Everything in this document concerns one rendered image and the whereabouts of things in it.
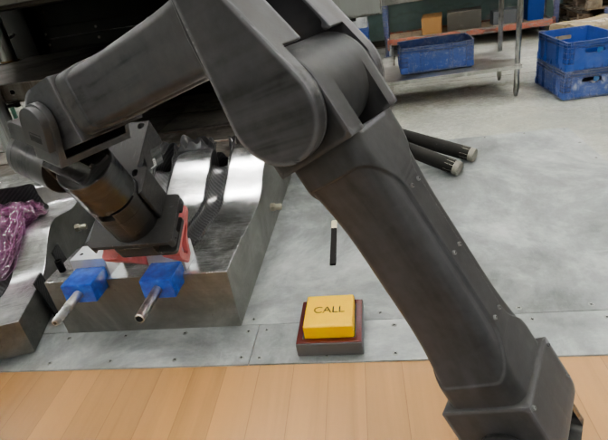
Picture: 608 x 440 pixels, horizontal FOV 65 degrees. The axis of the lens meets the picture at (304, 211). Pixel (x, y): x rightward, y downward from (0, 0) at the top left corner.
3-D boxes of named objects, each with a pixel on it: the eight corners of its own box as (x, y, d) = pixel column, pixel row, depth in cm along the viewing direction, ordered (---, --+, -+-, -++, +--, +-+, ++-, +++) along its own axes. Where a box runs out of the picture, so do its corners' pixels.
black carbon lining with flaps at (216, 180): (200, 261, 68) (182, 201, 64) (97, 268, 71) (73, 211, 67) (251, 166, 98) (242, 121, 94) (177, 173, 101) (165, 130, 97)
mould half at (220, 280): (241, 326, 65) (218, 241, 59) (68, 333, 69) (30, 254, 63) (291, 176, 109) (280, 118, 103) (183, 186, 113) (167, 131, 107)
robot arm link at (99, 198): (71, 206, 52) (29, 168, 46) (105, 167, 54) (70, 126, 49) (116, 229, 49) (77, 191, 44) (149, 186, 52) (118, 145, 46)
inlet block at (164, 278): (166, 336, 55) (152, 299, 53) (126, 338, 56) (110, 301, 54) (200, 271, 67) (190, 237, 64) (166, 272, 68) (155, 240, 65)
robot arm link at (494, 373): (489, 485, 34) (222, 90, 30) (509, 413, 39) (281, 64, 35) (582, 491, 30) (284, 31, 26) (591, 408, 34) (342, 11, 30)
